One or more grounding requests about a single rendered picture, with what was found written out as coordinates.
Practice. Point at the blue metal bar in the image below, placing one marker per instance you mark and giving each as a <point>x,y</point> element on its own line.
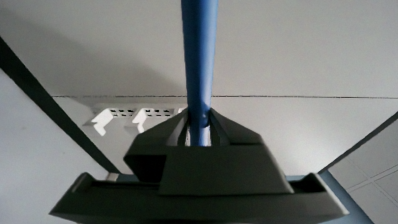
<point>199,21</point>

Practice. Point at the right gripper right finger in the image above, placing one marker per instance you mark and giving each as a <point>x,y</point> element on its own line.
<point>224,131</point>

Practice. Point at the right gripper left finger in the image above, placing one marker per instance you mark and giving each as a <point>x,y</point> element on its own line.
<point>173,131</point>

